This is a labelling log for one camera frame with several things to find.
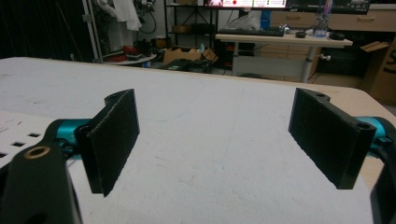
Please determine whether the round white low table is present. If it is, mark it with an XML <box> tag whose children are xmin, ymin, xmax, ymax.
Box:
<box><xmin>103</xmin><ymin>53</ymin><xmax>158</xmax><ymax>66</ymax></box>

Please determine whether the clear plastic bag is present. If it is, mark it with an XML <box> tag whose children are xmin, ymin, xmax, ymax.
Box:
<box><xmin>231</xmin><ymin>14</ymin><xmax>262</xmax><ymax>31</ymax></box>

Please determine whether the open cardboard box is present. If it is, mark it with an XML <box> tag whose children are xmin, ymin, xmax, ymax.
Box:
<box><xmin>163</xmin><ymin>46</ymin><xmax>219</xmax><ymax>66</ymax></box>

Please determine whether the red cloth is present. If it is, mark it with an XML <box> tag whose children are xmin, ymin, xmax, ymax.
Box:
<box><xmin>120</xmin><ymin>45</ymin><xmax>140</xmax><ymax>56</ymax></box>

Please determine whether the black metal shelf rack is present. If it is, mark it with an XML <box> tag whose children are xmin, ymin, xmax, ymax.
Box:
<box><xmin>163</xmin><ymin>0</ymin><xmax>219</xmax><ymax>60</ymax></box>

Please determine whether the white hanging coat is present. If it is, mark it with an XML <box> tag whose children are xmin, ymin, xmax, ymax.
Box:
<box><xmin>96</xmin><ymin>0</ymin><xmax>143</xmax><ymax>33</ymax></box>

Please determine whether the light wooden desk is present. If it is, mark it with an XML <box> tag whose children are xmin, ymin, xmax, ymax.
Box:
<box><xmin>215</xmin><ymin>32</ymin><xmax>354</xmax><ymax>84</ymax></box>

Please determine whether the monitor with bright screen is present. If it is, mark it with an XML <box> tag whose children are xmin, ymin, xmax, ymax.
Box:
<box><xmin>204</xmin><ymin>0</ymin><xmax>288</xmax><ymax>9</ymax></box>

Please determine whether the wooden drawer cabinet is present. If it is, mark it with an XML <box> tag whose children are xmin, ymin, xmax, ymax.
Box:
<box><xmin>270</xmin><ymin>8</ymin><xmax>396</xmax><ymax>34</ymax></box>

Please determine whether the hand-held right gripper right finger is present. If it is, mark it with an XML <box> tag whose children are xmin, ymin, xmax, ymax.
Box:
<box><xmin>288</xmin><ymin>87</ymin><xmax>389</xmax><ymax>190</ymax></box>

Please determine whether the white table cover sheet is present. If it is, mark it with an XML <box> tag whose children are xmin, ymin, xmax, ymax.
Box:
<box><xmin>0</xmin><ymin>56</ymin><xmax>375</xmax><ymax>224</ymax></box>

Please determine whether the dark monitor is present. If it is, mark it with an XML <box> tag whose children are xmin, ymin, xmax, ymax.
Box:
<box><xmin>286</xmin><ymin>0</ymin><xmax>372</xmax><ymax>15</ymax></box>

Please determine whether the metal stand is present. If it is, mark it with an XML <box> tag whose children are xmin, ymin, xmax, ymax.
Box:
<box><xmin>81</xmin><ymin>0</ymin><xmax>105</xmax><ymax>63</ymax></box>

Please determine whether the black curtain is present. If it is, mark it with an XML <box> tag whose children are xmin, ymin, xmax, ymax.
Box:
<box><xmin>0</xmin><ymin>0</ymin><xmax>95</xmax><ymax>63</ymax></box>

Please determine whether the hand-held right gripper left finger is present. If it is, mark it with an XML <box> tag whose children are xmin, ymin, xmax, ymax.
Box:
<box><xmin>56</xmin><ymin>88</ymin><xmax>141</xmax><ymax>198</ymax></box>

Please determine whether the clear plastic bottle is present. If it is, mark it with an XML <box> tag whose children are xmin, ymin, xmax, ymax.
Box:
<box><xmin>313</xmin><ymin>0</ymin><xmax>333</xmax><ymax>38</ymax></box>

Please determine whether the large cardboard box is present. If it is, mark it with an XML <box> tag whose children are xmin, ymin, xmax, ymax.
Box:
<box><xmin>359</xmin><ymin>36</ymin><xmax>396</xmax><ymax>107</ymax></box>

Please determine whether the black keyboard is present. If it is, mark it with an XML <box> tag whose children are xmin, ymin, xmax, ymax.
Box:
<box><xmin>218</xmin><ymin>27</ymin><xmax>286</xmax><ymax>37</ymax></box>

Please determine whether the white board with slots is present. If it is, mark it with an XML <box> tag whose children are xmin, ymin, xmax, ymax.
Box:
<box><xmin>0</xmin><ymin>109</ymin><xmax>55</xmax><ymax>171</ymax></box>

